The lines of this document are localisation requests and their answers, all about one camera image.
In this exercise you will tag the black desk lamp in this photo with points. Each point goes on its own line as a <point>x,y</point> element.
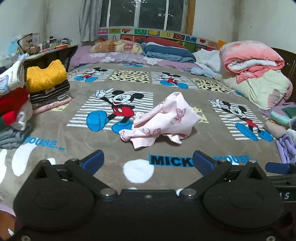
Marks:
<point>28,35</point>

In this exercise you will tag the white cloth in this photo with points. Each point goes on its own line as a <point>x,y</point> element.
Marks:
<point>208,59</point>

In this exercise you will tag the grey folded garment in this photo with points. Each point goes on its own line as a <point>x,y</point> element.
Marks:
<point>11,138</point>

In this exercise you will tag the colourful printed headboard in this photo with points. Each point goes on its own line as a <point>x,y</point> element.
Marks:
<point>129,34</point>

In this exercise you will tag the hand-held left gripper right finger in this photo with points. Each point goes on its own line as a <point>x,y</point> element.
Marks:
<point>203,162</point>

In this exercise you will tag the pink folded garment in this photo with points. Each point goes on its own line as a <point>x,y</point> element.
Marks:
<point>49,107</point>

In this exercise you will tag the dark wooden wardrobe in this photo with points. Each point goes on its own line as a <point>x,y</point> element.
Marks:
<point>289,62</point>

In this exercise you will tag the red pillow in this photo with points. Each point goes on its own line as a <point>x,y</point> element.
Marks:
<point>164,41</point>

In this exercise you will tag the white printed folded garment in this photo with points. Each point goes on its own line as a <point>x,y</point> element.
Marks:
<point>13,74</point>

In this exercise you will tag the yellow folded sweater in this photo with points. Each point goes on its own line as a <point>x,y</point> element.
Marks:
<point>46,74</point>

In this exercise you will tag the red folded garment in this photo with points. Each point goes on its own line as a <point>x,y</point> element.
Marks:
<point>13,99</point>

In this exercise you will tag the light blue cloth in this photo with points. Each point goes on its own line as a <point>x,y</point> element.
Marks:
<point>205,71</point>

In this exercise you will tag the beige folded cloth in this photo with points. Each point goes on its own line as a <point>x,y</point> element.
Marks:
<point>274,128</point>

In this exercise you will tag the pile of small desk clutter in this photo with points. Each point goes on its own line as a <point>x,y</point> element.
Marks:
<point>57,42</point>

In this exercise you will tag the purple floral bedsheet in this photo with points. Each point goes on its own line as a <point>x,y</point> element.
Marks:
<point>81,58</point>

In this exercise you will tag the pink and white quilt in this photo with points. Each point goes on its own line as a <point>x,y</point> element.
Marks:
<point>245,55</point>

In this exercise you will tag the dark green cloth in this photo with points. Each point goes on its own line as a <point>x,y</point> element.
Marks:
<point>290,111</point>

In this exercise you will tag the window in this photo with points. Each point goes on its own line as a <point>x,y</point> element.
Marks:
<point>150,14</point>

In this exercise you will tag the blue folded quilt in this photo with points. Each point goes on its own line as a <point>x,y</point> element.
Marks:
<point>166,52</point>

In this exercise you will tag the grey curtain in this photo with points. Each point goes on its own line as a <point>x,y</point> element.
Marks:
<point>89,20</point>

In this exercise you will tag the cartoon printed brown blanket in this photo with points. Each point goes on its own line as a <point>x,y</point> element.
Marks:
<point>69,139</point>

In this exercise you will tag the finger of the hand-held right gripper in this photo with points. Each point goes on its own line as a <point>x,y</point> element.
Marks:
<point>276,167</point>

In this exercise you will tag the pink printed pants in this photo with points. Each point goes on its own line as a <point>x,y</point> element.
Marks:
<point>166,115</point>

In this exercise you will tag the dark wooden desk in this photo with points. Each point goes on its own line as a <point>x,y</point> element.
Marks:
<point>53,56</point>

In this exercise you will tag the cream quilt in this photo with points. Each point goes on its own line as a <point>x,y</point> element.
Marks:
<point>261,88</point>

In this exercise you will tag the dark striped folded garment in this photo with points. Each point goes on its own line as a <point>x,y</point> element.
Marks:
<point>46,95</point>

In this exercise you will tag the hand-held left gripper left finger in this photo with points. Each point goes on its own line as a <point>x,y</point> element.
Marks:
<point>94,160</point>

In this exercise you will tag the pile of purple clothes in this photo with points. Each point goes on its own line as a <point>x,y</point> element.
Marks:
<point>286,146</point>

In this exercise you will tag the teal cloth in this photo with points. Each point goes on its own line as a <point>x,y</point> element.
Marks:
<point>278,115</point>

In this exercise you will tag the cardboard box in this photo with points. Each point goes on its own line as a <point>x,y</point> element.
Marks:
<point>32,49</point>

